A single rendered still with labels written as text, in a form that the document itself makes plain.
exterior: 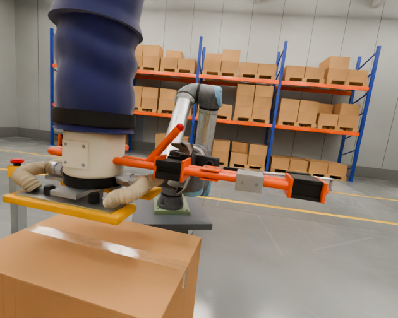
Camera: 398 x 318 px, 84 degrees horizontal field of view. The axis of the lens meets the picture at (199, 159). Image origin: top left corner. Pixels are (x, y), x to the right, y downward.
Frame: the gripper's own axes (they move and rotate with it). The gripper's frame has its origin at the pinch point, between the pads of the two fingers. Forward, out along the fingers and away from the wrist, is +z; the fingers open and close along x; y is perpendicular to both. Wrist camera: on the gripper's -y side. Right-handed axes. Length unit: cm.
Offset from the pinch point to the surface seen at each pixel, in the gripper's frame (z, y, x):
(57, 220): -10, 50, -30
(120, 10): 5.0, 17.8, 38.8
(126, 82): 0.7, 17.8, 22.2
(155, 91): -699, 309, 108
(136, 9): -0.1, 16.4, 41.4
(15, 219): -49, 119, -59
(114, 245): -2.6, 21.3, -29.5
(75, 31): 10.1, 26.4, 31.8
